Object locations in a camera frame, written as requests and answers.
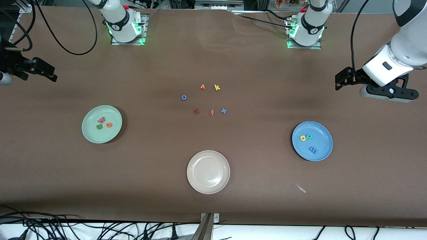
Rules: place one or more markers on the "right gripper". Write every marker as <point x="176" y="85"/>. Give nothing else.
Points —
<point x="12" y="61"/>

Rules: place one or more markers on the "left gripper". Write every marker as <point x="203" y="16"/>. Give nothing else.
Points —
<point x="357" y="77"/>

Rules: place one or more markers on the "teal foam letter p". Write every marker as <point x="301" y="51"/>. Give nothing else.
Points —
<point x="308" y="136"/>

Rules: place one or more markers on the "pink foam letter w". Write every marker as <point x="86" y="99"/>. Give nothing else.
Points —
<point x="101" y="119"/>

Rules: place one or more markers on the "blue foam letter m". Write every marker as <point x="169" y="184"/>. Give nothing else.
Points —
<point x="313" y="150"/>

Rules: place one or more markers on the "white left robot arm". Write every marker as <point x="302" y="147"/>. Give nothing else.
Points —
<point x="312" y="23"/>

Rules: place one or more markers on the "blue plate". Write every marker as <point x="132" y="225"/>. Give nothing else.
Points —
<point x="322" y="140"/>

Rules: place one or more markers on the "mint green plate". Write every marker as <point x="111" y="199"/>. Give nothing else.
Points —
<point x="96" y="135"/>

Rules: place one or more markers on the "brown table cover sheet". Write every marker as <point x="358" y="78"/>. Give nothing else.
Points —
<point x="66" y="173"/>

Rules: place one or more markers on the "small white paper scrap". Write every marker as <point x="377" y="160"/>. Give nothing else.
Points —
<point x="301" y="188"/>

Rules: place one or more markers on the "grey metal box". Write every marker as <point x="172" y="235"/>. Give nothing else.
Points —
<point x="217" y="5"/>

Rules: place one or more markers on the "beige plate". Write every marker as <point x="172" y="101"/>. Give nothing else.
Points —
<point x="208" y="172"/>

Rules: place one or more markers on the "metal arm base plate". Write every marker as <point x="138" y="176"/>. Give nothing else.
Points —
<point x="128" y="43"/>
<point x="305" y="47"/>

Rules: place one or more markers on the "aluminium frame profile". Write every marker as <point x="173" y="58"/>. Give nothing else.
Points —
<point x="25" y="5"/>

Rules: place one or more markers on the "metal table edge bracket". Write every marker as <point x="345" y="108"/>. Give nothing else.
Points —
<point x="206" y="226"/>

